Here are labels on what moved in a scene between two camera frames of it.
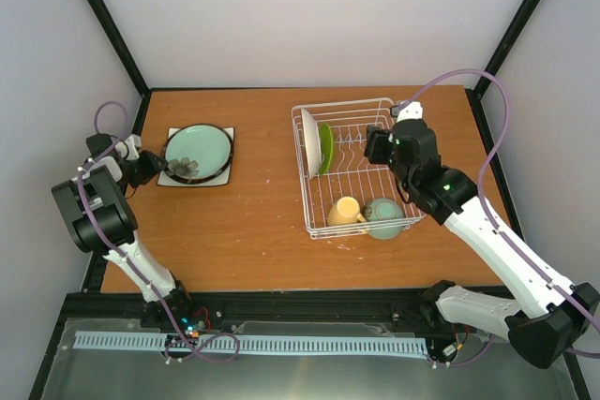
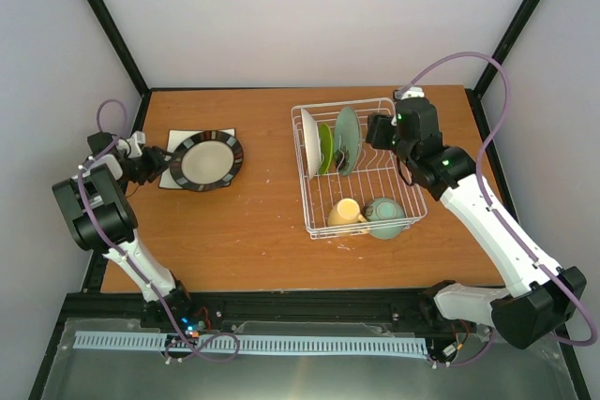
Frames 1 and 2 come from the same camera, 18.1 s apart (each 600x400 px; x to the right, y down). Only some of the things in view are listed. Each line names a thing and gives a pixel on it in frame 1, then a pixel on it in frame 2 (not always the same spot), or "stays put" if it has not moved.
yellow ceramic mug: (345, 211) stays put
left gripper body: (141, 173) stays put
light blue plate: (197, 154) to (347, 140)
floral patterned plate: (312, 144) stays put
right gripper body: (375, 143) to (377, 128)
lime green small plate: (326, 143) stays put
